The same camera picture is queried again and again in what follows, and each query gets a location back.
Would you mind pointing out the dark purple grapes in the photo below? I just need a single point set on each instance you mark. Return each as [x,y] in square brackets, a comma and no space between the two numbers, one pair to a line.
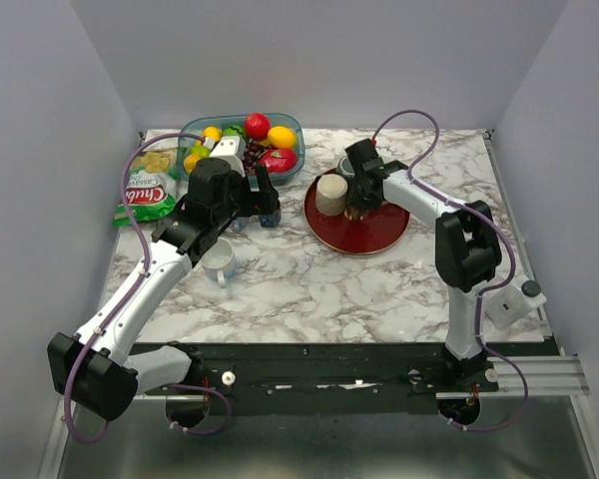
[253,152]

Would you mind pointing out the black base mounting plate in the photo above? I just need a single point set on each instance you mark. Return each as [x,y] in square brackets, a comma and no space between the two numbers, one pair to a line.
[327,378]

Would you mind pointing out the dark blue mug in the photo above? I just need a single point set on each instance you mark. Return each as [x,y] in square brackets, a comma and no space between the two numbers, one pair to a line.
[270,221]

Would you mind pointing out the white blue mug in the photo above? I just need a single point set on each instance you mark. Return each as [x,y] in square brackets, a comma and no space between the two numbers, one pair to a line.
[220,263]

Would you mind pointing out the red round tray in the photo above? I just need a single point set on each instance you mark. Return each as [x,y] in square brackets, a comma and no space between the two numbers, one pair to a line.
[379,231]

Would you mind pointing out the light blue textured mug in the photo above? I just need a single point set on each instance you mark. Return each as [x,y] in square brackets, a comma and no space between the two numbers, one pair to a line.
[239,224]

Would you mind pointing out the brown small mug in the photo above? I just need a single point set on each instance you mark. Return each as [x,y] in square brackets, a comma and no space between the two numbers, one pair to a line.
[354,214]

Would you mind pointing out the green lime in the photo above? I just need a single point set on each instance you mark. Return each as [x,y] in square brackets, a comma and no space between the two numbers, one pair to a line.
[200,151]

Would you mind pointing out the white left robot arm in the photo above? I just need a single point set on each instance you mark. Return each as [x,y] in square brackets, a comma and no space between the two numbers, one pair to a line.
[95,367]

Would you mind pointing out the beige mug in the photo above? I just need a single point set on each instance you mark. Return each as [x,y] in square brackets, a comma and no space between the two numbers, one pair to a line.
[331,194]

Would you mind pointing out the small orange fruit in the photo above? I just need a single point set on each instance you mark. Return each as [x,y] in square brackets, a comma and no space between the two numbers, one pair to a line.
[190,162]

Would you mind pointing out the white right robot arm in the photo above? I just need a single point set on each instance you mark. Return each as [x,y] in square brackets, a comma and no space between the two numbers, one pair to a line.
[466,246]

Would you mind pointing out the yellow orange fruit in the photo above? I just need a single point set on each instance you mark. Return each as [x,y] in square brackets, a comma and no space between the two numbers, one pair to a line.
[212,133]

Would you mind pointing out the green striped watermelon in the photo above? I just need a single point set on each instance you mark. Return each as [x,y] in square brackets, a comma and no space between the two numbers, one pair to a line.
[235,130]

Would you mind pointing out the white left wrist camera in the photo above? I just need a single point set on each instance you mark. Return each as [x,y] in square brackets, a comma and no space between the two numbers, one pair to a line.
[231,149]

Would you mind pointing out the dark grey mug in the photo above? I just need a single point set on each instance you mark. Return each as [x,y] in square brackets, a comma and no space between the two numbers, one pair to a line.
[345,169]

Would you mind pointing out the white box with knob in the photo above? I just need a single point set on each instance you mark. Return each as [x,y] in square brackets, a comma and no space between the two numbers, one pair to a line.
[514,301]

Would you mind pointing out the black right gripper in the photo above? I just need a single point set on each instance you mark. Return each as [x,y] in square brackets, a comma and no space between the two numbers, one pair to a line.
[355,200]

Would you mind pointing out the green chips bag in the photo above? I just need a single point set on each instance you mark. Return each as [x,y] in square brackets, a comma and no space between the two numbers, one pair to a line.
[152,185]

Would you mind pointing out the teal plastic fruit container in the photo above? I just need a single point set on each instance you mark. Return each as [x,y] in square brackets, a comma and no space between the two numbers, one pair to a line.
[276,119]

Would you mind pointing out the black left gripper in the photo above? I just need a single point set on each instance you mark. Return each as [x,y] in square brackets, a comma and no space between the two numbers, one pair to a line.
[263,202]

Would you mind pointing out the red apple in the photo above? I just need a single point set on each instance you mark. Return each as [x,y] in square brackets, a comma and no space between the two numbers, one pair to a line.
[279,161]

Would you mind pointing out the yellow lemon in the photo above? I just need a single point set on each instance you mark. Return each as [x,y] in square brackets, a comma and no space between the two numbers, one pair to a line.
[282,137]

